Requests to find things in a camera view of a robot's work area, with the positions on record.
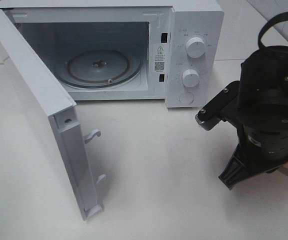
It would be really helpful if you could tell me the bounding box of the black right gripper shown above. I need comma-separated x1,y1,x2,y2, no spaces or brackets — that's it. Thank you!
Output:
218,126,288,190

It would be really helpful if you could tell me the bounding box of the round white door button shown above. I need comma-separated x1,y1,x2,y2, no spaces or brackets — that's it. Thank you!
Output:
179,92,194,105

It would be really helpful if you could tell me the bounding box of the white microwave door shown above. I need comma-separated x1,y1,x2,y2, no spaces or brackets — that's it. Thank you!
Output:
0,10,106,220

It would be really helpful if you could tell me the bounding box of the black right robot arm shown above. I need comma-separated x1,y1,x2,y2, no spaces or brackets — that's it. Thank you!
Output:
219,46,288,189

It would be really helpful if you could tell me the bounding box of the lower white microwave knob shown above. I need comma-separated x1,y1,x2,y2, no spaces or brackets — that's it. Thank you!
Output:
182,69,200,88

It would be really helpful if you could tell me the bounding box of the white microwave knob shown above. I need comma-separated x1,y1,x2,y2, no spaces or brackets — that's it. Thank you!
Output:
182,69,200,88
185,36,206,59

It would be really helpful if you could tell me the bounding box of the upper white microwave knob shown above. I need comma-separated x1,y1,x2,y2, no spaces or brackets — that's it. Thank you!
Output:
185,36,206,59

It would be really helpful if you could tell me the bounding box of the white microwave oven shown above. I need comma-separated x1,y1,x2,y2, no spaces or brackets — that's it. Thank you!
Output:
0,0,224,108

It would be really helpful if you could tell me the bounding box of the glass microwave turntable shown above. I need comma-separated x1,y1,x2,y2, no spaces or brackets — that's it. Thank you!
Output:
55,49,143,89

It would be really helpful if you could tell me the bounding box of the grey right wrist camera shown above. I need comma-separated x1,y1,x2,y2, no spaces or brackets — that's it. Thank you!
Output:
195,80,240,131

